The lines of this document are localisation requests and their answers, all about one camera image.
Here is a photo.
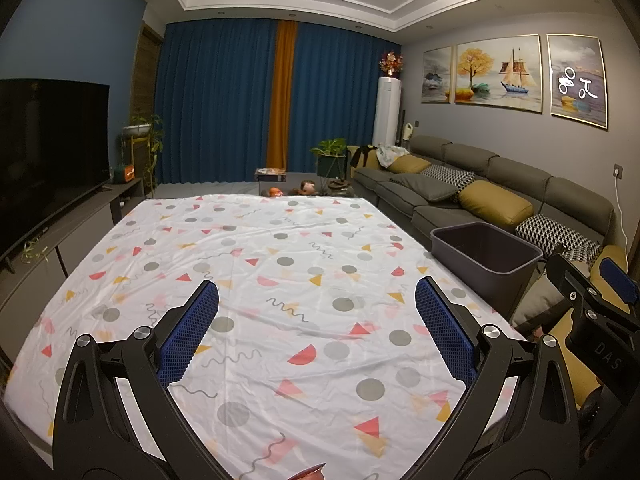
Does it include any small grey landscape painting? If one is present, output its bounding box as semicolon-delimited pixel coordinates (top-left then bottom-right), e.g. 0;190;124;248
421;45;455;105

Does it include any purple abstract painting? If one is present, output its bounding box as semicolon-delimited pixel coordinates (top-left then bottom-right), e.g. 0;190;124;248
546;34;610;132

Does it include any black flat television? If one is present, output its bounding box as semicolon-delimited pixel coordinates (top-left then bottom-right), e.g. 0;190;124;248
0;79;111;261

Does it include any potted plant on green stand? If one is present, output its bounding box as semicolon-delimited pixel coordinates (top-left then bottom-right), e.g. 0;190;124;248
310;138;349;181

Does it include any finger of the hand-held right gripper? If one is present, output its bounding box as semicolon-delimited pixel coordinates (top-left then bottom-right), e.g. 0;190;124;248
599;257;640;307
546;254;609;309

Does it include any tree and sailboat painting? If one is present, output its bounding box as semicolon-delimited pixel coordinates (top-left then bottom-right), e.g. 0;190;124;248
454;35;544;113

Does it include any white standing air conditioner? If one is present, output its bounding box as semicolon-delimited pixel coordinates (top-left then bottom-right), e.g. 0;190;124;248
372;77;404;147

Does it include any blue curtain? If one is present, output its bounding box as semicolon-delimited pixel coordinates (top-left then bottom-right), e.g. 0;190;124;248
156;19;279;186
290;22;406;172

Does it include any grey sofa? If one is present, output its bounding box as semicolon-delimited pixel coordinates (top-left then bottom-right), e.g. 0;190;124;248
352;135;640;411

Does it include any flat grey cushion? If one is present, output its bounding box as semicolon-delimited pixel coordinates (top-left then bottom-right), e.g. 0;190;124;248
395;174;459;201

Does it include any black garment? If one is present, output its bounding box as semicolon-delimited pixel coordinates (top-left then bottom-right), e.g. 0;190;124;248
350;145;381;169

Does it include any beige grey cushion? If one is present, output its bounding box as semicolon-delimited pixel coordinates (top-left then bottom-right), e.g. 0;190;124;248
512;260;592;332

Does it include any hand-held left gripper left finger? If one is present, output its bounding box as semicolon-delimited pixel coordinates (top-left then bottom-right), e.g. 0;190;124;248
52;280;221;480

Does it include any small low table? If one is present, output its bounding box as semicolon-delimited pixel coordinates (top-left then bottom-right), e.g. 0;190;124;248
255;167;288;196

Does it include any orange curtain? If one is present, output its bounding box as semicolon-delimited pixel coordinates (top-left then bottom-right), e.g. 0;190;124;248
266;20;300;174

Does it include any red gold flower decoration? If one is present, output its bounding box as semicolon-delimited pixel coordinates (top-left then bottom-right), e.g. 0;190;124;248
378;50;404;79

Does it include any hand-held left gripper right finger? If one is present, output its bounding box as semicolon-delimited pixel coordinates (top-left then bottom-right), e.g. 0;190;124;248
407;276;583;480

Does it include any grey plastic bin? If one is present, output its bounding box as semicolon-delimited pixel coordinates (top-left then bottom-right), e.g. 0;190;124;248
430;224;544;312

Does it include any grey television cabinet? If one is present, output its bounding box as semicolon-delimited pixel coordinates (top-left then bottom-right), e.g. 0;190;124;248
0;178;146;311

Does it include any small yellow cushion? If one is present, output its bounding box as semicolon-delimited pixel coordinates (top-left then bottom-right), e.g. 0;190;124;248
389;155;432;176

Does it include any trailing plant on metal stand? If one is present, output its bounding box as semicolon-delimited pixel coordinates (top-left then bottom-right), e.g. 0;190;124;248
120;112;166;196

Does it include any white power cable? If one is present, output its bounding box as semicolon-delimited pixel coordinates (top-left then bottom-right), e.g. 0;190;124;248
616;177;632;249

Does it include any white cloth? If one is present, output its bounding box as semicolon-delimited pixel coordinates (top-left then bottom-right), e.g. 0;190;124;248
377;144;411;167

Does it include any black white patterned cushion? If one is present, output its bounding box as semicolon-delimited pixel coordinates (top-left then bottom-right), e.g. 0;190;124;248
515;214;604;262
420;165;476;191

